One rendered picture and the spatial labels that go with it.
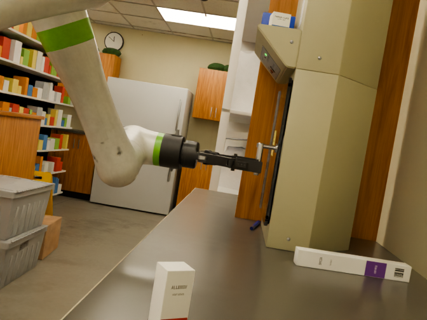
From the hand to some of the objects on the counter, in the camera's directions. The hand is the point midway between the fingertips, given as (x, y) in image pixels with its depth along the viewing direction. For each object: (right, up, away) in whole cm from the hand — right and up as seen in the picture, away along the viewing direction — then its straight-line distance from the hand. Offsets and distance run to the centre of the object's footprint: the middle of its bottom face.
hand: (256, 165), depth 119 cm
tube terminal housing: (+15, -23, +11) cm, 29 cm away
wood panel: (+20, -22, +33) cm, 44 cm away
